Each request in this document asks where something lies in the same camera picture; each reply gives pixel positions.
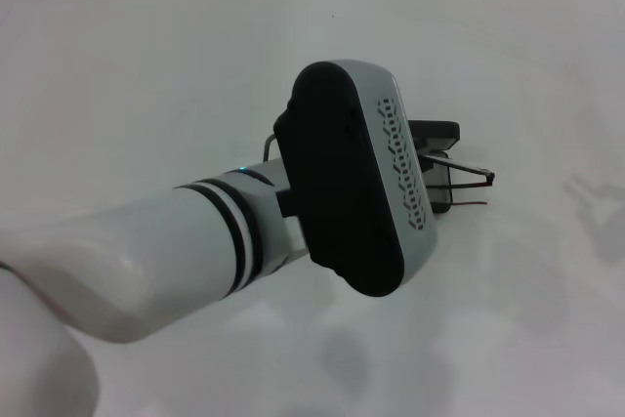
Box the black glasses case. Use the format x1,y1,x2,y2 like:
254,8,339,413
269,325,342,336
407,118,462,216

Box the black thin-frame glasses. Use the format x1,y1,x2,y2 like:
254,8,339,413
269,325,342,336
420,152,496,208

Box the left wrist camera housing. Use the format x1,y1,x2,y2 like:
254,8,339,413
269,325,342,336
273,59,439,300

